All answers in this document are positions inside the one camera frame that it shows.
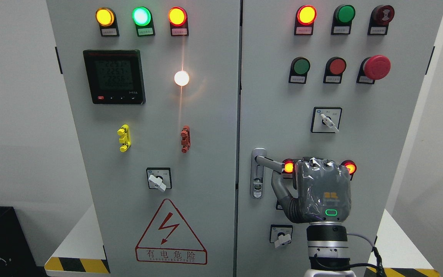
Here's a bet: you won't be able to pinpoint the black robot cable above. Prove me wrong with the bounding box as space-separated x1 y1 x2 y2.
314 232 387 277

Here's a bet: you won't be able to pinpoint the black box lower left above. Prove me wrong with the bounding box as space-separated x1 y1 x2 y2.
0 206 38 277

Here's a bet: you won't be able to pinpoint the white lit indicator lamp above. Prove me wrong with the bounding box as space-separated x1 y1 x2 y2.
174 70 190 87

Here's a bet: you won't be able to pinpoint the yellow plastic connector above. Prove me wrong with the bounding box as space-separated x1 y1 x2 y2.
117 124 131 152

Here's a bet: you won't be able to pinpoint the dark red buzzer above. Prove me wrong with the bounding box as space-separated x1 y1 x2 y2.
368 5 395 35

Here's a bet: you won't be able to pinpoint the left white selector switch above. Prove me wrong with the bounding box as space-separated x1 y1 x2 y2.
146 168 172 192

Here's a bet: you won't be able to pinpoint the red lit indicator lower left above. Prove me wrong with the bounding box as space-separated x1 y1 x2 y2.
281 159 296 179

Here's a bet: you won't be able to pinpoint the black digital power meter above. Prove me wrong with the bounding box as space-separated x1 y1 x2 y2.
83 50 146 105

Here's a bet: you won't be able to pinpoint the bottom white selector switch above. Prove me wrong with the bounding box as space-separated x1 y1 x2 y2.
270 224 293 249

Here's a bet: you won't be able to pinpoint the right grey cabinet door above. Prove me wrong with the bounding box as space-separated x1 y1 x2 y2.
236 0 443 277

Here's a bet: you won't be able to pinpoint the red push button upper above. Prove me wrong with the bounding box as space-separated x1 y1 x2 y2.
323 57 346 84

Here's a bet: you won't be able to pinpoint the red plastic connector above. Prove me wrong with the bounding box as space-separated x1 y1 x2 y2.
180 125 191 153

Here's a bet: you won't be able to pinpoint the white selector switch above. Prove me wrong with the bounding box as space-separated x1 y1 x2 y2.
270 224 293 249
146 168 172 192

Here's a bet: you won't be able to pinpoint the red electric hazard sign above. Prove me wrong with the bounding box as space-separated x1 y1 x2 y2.
135 199 208 265

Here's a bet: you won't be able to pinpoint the white platform hazard stripes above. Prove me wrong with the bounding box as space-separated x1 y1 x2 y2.
44 205 440 277

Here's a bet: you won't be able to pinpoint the green lit indicator light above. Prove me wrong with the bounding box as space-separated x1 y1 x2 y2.
132 7 155 37

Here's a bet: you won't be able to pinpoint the red lit indicator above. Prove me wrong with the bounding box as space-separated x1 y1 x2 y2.
341 160 357 180
294 5 317 36
281 159 296 179

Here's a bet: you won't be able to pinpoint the orange red indicator light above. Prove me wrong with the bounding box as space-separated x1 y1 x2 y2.
168 6 189 37

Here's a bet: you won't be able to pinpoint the left grey cabinet door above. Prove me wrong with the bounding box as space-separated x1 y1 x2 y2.
47 0 241 277

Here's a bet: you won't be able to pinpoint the upper right selector switch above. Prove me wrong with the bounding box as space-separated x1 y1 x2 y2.
311 107 342 133

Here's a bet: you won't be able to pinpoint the grey cabinet door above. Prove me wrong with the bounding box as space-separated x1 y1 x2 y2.
236 0 443 277
47 0 241 277

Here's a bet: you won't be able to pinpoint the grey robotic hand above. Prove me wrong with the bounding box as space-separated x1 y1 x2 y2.
271 157 351 224

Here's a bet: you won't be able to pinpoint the yellow indicator light top left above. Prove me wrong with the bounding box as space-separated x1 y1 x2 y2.
95 7 120 37

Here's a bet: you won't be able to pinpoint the red lit indicator top right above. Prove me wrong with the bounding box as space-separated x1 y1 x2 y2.
294 5 317 36

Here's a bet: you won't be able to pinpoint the red emergency stop button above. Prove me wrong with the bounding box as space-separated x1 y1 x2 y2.
356 55 391 85

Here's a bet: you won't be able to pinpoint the silver door handle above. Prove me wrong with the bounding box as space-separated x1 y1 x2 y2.
251 148 285 199

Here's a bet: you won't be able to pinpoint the green indicator top right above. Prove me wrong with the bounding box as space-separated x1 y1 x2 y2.
331 5 356 35

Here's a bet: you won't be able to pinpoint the red lit indicator lower right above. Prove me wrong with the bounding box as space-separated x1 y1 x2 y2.
341 160 357 180

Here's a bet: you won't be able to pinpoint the green push button upper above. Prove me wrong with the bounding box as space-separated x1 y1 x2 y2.
288 57 310 84

